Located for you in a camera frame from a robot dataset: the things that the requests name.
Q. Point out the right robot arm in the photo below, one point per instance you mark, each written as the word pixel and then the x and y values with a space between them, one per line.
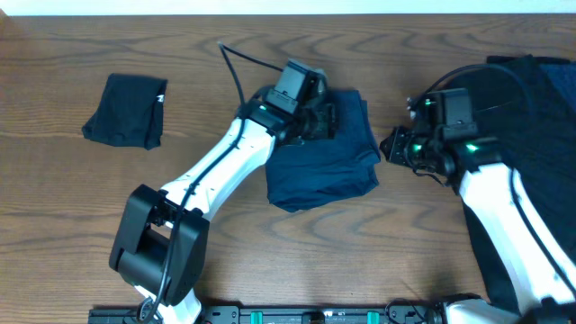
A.
pixel 542 276

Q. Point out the dark blue shorts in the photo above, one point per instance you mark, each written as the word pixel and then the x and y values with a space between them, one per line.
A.
pixel 323 171

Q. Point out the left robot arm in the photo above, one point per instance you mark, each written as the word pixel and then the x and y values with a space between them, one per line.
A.
pixel 161 241

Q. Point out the folded black cloth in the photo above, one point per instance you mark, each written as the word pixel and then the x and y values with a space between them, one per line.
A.
pixel 130 112

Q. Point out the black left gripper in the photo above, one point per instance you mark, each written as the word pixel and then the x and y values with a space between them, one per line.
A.
pixel 329 127

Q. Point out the black garment pile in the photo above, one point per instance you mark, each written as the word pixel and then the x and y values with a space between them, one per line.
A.
pixel 517 103

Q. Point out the blue garment at edge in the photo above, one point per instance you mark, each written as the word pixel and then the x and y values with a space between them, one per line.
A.
pixel 563 79

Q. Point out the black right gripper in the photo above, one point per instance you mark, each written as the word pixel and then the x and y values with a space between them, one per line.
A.
pixel 399 138

